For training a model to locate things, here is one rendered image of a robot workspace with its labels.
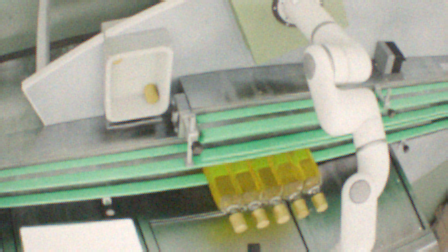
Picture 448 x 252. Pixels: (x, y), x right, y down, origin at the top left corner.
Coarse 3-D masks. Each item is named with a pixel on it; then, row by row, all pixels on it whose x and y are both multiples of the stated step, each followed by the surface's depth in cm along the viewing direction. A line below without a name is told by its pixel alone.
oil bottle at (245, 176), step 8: (248, 160) 160; (232, 168) 158; (240, 168) 158; (248, 168) 158; (240, 176) 156; (248, 176) 156; (256, 176) 157; (240, 184) 154; (248, 184) 155; (256, 184) 155; (248, 192) 153; (256, 192) 153; (248, 200) 152; (256, 200) 152; (248, 208) 154
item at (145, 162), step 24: (312, 144) 165; (24, 168) 145; (48, 168) 147; (72, 168) 149; (96, 168) 150; (120, 168) 151; (144, 168) 152; (168, 168) 154; (192, 168) 156; (0, 192) 138
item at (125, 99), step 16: (160, 48) 140; (112, 64) 147; (128, 64) 149; (144, 64) 151; (160, 64) 151; (112, 80) 151; (128, 80) 153; (144, 80) 156; (160, 80) 153; (112, 96) 155; (128, 96) 157; (144, 96) 158; (160, 96) 156; (112, 112) 153; (128, 112) 154; (144, 112) 155; (160, 112) 156
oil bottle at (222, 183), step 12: (204, 168) 161; (216, 168) 157; (228, 168) 157; (216, 180) 154; (228, 180) 155; (216, 192) 153; (228, 192) 152; (240, 192) 153; (216, 204) 155; (228, 204) 150; (240, 204) 152
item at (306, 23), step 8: (280, 0) 142; (288, 0) 142; (296, 0) 139; (304, 0) 139; (312, 0) 139; (280, 8) 144; (288, 8) 142; (296, 8) 139; (304, 8) 137; (312, 8) 136; (320, 8) 137; (288, 16) 144; (296, 16) 139; (304, 16) 136; (312, 16) 134; (320, 16) 133; (328, 16) 134; (296, 24) 140; (304, 24) 136; (312, 24) 133; (304, 32) 137
